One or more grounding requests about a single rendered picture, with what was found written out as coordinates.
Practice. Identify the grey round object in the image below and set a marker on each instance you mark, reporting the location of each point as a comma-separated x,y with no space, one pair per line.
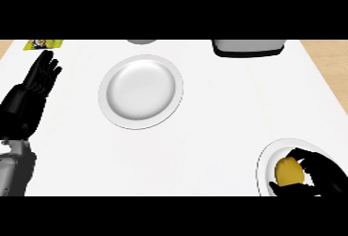
142,41

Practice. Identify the white plate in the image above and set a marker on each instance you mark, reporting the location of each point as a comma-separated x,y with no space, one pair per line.
269,162
141,91

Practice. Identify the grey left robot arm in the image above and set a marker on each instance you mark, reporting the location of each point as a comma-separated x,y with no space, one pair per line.
13,172

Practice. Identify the yellow printed packet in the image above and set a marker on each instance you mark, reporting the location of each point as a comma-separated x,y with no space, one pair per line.
44,44

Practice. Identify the grey and black appliance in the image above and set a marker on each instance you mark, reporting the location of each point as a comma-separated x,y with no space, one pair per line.
249,48

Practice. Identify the yellow lemon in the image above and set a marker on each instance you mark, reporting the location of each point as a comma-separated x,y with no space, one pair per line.
288,172

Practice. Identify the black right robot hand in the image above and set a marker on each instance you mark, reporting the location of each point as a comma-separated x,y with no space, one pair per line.
324,175

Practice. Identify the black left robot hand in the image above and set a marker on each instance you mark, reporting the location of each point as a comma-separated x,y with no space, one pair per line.
29,92

